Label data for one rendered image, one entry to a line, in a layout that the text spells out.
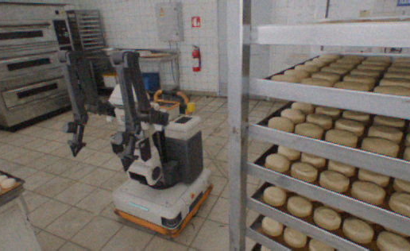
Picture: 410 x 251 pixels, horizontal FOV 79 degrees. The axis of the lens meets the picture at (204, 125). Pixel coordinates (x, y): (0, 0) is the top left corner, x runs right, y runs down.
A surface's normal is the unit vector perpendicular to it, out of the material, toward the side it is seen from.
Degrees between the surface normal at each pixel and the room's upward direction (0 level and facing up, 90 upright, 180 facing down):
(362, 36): 90
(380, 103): 90
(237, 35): 90
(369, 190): 0
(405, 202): 0
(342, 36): 90
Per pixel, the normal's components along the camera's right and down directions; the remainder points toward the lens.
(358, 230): -0.04, -0.92
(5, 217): 0.89, 0.14
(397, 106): -0.63, 0.33
